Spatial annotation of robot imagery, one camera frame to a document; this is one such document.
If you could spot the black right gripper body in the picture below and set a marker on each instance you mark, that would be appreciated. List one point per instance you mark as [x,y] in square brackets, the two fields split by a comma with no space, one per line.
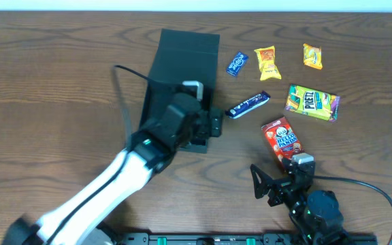
[278,190]

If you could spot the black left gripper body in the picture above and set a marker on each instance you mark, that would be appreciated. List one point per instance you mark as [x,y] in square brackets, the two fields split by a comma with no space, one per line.
[214,122]

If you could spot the dark blue Oreo packet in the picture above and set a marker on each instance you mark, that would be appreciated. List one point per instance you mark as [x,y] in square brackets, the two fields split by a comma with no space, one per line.
[248,105]

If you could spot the red Hello Panda box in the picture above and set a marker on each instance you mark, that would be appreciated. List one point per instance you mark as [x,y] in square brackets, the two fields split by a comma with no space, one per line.
[282,139]

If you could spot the black gift box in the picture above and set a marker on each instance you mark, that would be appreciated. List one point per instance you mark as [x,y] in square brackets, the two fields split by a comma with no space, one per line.
[185,56]

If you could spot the yellow sandwich cracker packet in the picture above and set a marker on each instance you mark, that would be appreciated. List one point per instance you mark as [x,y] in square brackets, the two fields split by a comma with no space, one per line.
[266,61]

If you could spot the green Pretz snack box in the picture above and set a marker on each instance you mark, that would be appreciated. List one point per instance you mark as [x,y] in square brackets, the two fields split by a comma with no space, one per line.
[312,103]

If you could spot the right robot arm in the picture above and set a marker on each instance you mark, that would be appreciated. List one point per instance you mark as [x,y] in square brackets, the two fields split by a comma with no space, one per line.
[316,215]

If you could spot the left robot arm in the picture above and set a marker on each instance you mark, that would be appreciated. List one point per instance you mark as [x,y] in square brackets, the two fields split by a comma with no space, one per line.
[144,156]

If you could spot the blue Eclipse mint tin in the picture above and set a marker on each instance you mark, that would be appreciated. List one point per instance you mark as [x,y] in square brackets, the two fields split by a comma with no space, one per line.
[237,63]

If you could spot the small yellow orange snack packet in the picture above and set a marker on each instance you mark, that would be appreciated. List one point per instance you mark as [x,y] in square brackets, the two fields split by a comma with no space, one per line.
[312,56]

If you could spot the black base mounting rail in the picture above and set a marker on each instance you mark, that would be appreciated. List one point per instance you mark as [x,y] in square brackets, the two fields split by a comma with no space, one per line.
[209,239]

